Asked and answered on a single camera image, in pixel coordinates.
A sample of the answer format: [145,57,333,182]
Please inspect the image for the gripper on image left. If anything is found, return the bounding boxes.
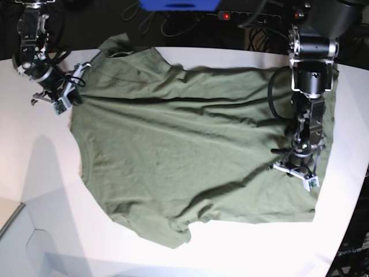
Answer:
[31,62,92,106]

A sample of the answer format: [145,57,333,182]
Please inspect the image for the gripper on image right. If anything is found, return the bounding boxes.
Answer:
[269,147,325,181]

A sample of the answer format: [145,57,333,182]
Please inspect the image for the green t-shirt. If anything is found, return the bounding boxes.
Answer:
[67,33,340,249]

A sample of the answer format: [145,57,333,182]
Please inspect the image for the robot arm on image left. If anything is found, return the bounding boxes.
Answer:
[12,1,91,114]

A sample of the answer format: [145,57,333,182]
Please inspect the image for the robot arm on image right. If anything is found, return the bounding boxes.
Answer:
[267,1,368,187]

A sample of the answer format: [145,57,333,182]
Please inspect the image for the blue box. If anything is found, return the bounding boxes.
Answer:
[139,0,220,12]

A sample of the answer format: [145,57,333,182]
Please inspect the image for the black power strip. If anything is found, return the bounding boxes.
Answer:
[217,10,283,24]

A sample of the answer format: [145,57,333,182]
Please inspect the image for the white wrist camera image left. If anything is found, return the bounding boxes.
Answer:
[51,96,72,115]

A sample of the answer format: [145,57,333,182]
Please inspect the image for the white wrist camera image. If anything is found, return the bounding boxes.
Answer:
[51,96,72,115]
[302,174,320,192]

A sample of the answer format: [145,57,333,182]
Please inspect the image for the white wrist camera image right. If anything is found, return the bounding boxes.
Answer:
[302,174,320,192]

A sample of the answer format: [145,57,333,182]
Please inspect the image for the grey looped cable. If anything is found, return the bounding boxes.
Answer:
[139,11,202,38]

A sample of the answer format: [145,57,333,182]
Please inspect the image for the black coiled cables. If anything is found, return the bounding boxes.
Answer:
[248,25,273,52]

